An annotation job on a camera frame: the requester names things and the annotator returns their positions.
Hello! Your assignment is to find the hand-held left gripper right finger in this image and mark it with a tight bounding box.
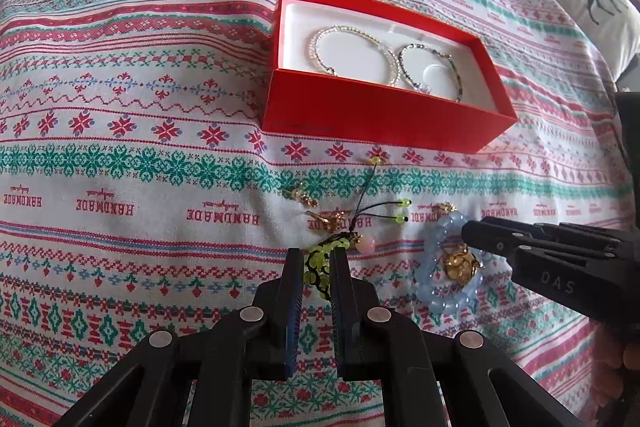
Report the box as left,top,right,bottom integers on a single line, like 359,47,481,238
330,248,583,427

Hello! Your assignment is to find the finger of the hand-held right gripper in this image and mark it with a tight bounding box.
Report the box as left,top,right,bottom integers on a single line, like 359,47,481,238
461,217,640,254
500,246,640,333

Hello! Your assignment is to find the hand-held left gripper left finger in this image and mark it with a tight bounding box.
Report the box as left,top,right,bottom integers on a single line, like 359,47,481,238
52,248,306,427

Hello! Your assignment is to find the green bead bracelet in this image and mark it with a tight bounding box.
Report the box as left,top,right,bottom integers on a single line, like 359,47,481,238
304,154,416,303

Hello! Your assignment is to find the gold flower brooch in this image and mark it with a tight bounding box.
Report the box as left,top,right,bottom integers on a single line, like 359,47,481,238
440,246,485,283

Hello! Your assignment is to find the blue bead bracelet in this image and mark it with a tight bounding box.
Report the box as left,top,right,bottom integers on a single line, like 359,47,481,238
415,213,511,315

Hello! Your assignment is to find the red cardboard box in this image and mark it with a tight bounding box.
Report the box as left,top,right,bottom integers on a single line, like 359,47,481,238
261,0,518,155

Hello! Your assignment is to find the person's right hand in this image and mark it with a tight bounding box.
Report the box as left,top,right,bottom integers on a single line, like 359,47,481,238
597,332,627,409

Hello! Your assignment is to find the deer print pillow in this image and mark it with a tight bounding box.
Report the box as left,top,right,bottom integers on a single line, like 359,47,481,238
528,0,632,84

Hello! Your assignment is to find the patterned printed blanket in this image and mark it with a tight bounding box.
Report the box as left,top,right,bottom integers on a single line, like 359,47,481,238
0,0,640,427

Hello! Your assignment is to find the dark bead bracelet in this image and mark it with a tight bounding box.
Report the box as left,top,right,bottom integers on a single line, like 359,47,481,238
398,43,464,102

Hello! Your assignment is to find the clear bead bracelet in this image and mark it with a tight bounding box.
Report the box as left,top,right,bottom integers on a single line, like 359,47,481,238
320,26,399,86

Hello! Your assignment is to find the white pearl bracelet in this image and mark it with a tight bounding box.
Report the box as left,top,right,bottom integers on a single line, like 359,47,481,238
311,26,353,75

